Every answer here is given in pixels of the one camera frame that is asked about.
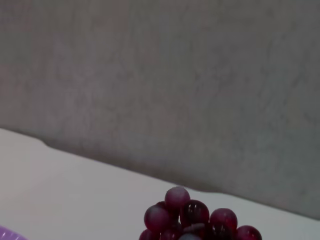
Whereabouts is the purple wavy plastic bowl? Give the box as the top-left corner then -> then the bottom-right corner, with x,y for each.
0,224 -> 29,240

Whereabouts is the dark red grape bunch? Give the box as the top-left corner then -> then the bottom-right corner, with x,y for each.
138,186 -> 263,240

